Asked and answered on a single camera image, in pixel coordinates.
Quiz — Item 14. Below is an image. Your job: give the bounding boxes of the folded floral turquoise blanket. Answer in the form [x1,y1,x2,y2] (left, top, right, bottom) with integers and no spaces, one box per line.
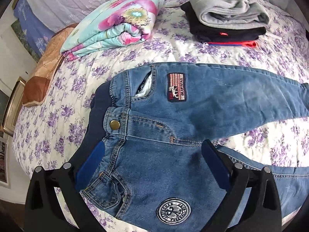
[60,0,165,61]

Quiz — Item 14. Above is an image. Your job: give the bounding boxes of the blue patterned pillow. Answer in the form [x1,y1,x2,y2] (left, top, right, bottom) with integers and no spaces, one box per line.
[13,0,55,57]

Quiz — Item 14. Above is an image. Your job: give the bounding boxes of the folded black pants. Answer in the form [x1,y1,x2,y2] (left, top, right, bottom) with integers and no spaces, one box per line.
[181,2,266,43]

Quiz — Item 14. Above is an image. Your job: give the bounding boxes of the blue denim jeans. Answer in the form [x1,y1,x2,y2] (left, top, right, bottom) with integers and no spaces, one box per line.
[75,63,308,231]

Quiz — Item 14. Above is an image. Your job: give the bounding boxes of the folded grey sweatpants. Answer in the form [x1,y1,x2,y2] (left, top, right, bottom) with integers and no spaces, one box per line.
[188,0,270,30]

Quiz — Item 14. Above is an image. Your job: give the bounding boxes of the brown patchwork cushion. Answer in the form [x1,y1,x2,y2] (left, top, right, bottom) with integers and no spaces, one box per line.
[22,23,77,107]

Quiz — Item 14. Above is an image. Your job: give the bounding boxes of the folded red garment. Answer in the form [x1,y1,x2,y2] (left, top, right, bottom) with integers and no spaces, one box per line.
[207,41,257,48]

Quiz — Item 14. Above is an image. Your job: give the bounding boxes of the gold framed picture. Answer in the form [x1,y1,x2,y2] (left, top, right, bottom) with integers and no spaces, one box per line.
[2,77,26,137]

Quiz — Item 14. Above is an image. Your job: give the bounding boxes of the purple floral bedspread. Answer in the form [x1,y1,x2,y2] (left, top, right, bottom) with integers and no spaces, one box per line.
[13,0,308,177]

